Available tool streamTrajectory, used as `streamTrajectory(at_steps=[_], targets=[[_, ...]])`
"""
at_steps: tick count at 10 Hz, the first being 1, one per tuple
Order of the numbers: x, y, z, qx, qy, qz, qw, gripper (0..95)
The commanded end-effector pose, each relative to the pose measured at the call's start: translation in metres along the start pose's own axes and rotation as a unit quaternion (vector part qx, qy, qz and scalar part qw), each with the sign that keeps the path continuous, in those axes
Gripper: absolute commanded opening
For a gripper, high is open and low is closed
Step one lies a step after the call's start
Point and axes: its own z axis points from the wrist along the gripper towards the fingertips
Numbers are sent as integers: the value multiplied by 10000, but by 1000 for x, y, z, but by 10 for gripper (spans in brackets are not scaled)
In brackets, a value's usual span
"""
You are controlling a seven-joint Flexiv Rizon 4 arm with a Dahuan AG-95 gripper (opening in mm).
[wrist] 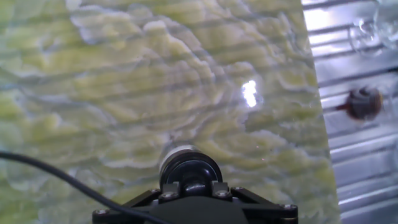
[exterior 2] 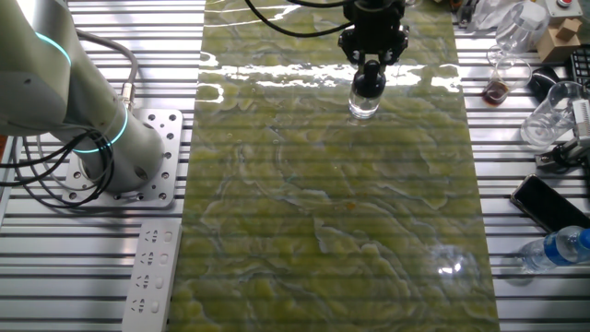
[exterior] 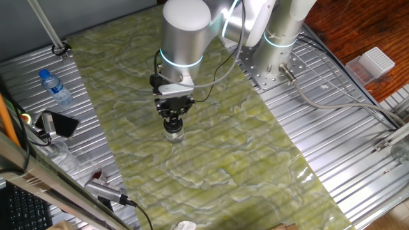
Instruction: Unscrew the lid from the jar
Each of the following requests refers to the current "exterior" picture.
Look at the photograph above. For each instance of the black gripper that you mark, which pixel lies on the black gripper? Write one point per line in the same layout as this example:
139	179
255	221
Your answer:
174	103

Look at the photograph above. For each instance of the clear glass jar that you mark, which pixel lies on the clear glass jar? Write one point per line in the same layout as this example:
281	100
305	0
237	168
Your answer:
174	137

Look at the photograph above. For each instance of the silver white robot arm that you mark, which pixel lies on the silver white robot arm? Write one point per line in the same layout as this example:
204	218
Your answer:
185	35

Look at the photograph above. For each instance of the green marble pattern mat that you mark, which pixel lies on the green marble pattern mat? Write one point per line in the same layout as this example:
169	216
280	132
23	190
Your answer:
207	153

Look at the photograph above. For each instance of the glass cup with brown liquid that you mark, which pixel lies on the glass cup with brown liquid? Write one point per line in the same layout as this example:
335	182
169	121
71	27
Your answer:
99	175

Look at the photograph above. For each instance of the black smartphone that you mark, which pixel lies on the black smartphone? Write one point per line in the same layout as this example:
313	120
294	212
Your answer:
64	124

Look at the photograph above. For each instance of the white crumpled tissue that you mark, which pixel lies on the white crumpled tissue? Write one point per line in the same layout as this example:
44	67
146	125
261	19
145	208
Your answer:
185	225

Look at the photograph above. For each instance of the large clear glass cup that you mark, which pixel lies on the large clear glass cup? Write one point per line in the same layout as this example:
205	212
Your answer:
65	158

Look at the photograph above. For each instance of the blue capped water bottle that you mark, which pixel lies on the blue capped water bottle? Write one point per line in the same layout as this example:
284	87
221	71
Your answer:
56	87

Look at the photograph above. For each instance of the red emergency stop button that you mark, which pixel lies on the red emergency stop button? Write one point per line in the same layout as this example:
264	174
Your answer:
26	119

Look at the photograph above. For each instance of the aluminium pole with black clamp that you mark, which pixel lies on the aluminium pole with black clamp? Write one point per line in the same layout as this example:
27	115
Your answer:
48	27

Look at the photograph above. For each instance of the orange tube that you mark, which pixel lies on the orange tube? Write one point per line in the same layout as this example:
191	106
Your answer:
7	121

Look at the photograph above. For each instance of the black keyboard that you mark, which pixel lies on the black keyboard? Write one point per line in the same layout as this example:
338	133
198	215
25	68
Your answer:
22	207

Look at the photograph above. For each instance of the clear plastic box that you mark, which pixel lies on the clear plastic box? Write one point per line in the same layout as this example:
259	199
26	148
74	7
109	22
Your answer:
356	72

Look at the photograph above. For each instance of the white pipette tip box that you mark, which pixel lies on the white pipette tip box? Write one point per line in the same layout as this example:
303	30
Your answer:
378	62

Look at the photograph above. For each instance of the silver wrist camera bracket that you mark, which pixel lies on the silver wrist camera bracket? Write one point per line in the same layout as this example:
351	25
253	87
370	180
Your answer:
172	90

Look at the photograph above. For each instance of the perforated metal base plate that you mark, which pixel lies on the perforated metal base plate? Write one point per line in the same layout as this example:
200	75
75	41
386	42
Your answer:
255	76

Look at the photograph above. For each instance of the aluminium frame bar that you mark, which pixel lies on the aluminium frame bar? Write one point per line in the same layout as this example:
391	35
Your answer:
32	172

